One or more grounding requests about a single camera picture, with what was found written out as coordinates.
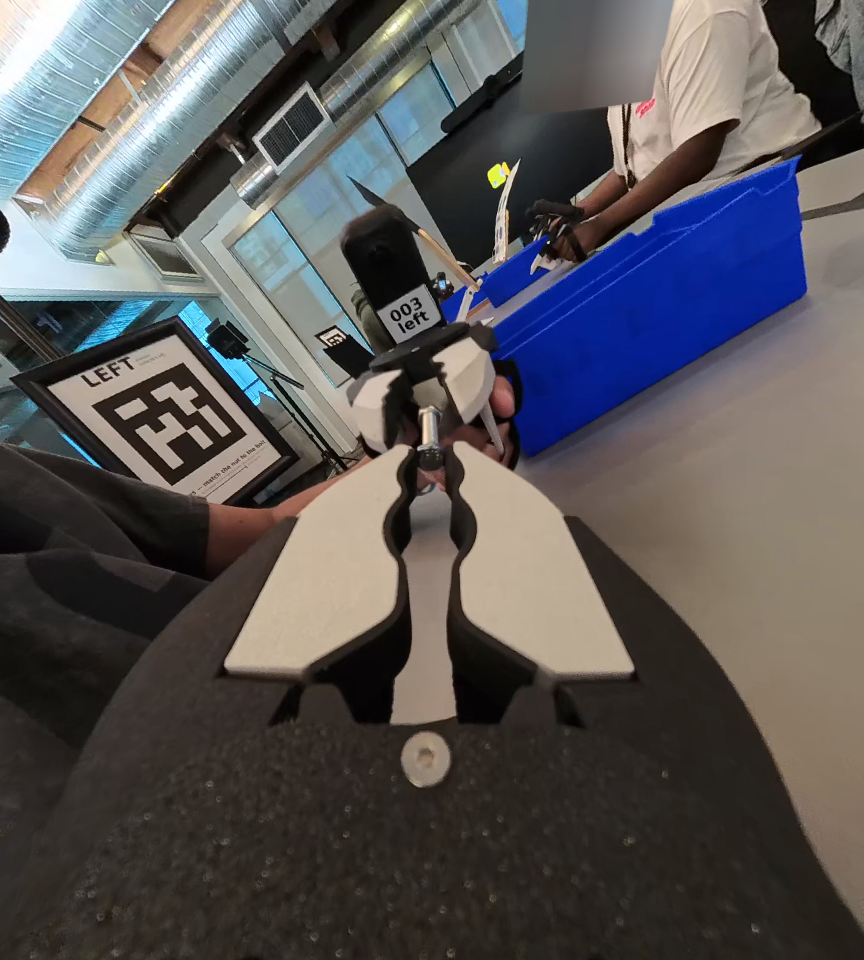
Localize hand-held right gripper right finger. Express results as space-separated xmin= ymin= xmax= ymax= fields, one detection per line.
xmin=447 ymin=442 xmax=638 ymax=727

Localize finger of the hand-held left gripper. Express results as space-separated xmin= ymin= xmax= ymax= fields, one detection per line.
xmin=420 ymin=337 xmax=496 ymax=427
xmin=348 ymin=369 xmax=412 ymax=457

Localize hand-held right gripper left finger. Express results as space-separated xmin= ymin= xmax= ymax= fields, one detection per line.
xmin=222 ymin=444 xmax=412 ymax=727

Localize thin long steel bolt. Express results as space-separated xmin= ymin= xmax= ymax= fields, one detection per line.
xmin=413 ymin=405 xmax=448 ymax=472

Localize blue plastic bin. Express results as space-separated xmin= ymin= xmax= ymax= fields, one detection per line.
xmin=477 ymin=255 xmax=553 ymax=307
xmin=488 ymin=156 xmax=810 ymax=457

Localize person's left forearm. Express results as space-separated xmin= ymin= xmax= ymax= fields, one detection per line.
xmin=205 ymin=459 xmax=373 ymax=580

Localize person's left hand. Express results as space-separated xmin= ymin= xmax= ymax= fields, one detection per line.
xmin=460 ymin=375 xmax=517 ymax=468

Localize document stand with black board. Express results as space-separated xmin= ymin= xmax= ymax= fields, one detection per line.
xmin=345 ymin=174 xmax=512 ymax=324

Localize small marker sign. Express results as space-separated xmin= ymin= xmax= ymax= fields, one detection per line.
xmin=315 ymin=324 xmax=373 ymax=369

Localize black display screen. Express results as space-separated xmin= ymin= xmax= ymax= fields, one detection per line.
xmin=405 ymin=71 xmax=628 ymax=264

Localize white sheet with yellow mark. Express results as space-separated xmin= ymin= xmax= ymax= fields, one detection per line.
xmin=486 ymin=157 xmax=523 ymax=265

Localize white air vent grille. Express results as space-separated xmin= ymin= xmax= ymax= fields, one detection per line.
xmin=252 ymin=81 xmax=334 ymax=175

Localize black video bar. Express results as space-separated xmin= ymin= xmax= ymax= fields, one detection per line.
xmin=443 ymin=61 xmax=527 ymax=135

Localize framed marker sign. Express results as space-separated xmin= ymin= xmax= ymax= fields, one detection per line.
xmin=10 ymin=315 xmax=300 ymax=507

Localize large silver air duct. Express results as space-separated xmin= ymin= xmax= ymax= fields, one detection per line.
xmin=0 ymin=0 xmax=178 ymax=200

